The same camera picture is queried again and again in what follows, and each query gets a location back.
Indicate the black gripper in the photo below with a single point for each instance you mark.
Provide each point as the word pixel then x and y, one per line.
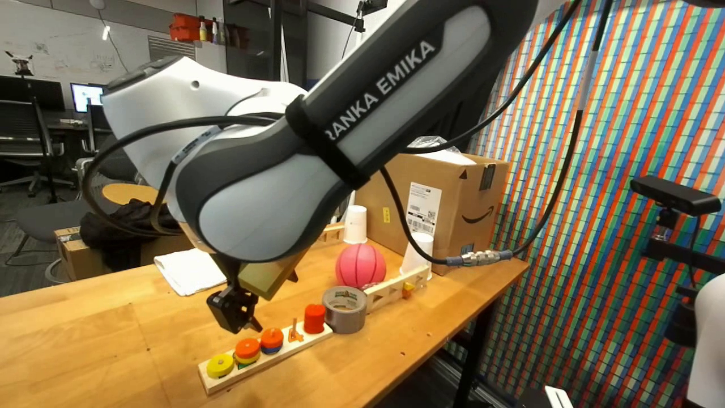
pixel 235 282

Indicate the grey duct tape roll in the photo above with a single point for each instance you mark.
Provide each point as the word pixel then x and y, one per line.
pixel 346 311

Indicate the pink toy basketball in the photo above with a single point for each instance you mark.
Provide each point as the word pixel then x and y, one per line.
pixel 362 266

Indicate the plastic-wrapped wooden sorter board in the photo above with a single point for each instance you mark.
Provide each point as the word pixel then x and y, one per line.
pixel 388 290

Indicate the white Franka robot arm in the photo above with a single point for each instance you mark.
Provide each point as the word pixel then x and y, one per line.
pixel 318 144

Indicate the white paper sheet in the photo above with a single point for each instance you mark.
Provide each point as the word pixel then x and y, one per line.
pixel 188 273

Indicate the wooden shape sorter board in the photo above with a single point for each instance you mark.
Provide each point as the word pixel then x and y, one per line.
pixel 335 232

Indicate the black backpack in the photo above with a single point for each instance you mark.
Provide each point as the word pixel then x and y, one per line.
pixel 122 242

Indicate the white paper cup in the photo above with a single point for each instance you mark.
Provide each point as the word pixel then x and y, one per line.
pixel 356 225
pixel 417 252

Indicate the small yellow shape block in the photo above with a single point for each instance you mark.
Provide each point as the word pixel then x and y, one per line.
pixel 409 290

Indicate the low brown cardboard box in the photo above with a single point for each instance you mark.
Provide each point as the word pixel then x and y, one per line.
pixel 76 257

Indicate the Amazon cardboard box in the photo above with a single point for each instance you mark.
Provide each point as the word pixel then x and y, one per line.
pixel 461 206

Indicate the lit computer monitor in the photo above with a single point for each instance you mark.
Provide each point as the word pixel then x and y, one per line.
pixel 86 97

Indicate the black office chair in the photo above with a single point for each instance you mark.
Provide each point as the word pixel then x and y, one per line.
pixel 25 140

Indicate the red container on shelf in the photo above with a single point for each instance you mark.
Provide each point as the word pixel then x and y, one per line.
pixel 184 28

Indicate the white rounded object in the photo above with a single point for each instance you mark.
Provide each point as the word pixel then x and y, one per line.
pixel 711 347

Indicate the black metal table frame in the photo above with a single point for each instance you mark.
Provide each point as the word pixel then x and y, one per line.
pixel 472 355

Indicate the black camera stand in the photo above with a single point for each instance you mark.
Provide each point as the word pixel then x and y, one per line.
pixel 681 257

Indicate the black bar camera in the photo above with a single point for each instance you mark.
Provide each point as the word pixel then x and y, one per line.
pixel 673 197

